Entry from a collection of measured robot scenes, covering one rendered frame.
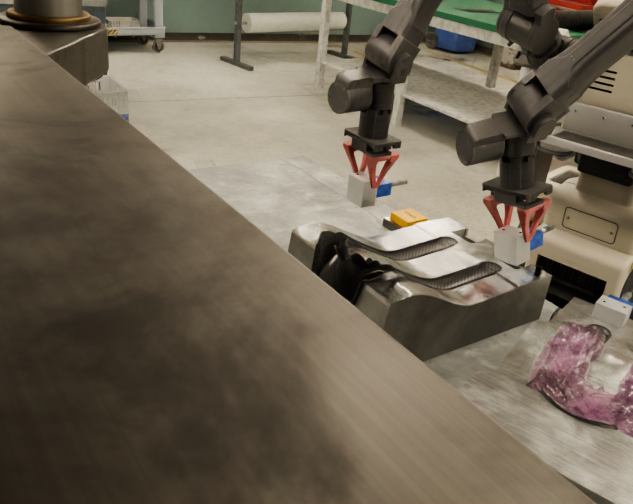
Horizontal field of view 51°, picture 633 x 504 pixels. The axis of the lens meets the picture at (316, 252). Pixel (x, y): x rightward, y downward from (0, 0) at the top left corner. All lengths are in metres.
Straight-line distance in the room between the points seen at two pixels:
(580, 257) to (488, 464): 1.43
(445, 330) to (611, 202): 0.67
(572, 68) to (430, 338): 0.45
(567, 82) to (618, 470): 0.55
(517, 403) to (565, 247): 0.80
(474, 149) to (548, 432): 0.47
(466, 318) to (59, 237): 0.88
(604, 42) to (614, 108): 0.50
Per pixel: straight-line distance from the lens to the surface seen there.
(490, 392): 0.84
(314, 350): 0.20
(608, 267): 1.57
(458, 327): 1.07
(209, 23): 7.85
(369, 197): 1.29
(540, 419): 0.83
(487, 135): 1.08
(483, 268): 1.18
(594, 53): 1.06
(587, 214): 1.59
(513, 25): 1.49
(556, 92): 1.06
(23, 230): 0.26
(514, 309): 1.17
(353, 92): 1.17
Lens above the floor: 1.40
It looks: 27 degrees down
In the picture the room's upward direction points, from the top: 6 degrees clockwise
